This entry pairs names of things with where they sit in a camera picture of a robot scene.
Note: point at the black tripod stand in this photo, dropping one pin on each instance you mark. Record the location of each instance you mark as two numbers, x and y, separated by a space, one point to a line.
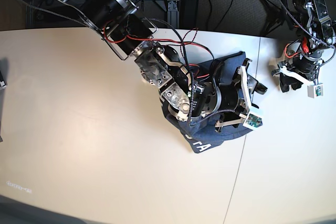
276 17

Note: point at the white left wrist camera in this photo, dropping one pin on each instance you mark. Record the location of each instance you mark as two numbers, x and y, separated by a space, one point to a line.
315 90

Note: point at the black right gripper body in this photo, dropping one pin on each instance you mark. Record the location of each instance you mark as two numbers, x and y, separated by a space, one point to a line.
229 103

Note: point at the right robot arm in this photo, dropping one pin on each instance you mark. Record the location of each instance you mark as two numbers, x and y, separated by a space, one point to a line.
159 63

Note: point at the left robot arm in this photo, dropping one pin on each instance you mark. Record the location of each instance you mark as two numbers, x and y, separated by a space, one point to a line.
316 31

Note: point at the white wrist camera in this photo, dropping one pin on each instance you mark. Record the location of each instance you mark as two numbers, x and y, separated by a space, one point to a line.
253 121
315 90

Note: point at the black power adapter brick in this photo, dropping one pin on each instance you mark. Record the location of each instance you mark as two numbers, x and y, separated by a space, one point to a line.
188 14

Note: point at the aluminium table leg profile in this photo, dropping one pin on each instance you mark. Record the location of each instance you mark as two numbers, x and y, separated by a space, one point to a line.
171 9

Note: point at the blue grey T-shirt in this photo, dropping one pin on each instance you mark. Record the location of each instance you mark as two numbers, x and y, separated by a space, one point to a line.
204 136

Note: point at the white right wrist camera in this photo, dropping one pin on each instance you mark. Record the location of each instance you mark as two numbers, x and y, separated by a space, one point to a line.
253 121

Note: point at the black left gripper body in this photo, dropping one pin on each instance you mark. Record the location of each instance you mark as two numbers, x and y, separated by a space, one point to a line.
302 64

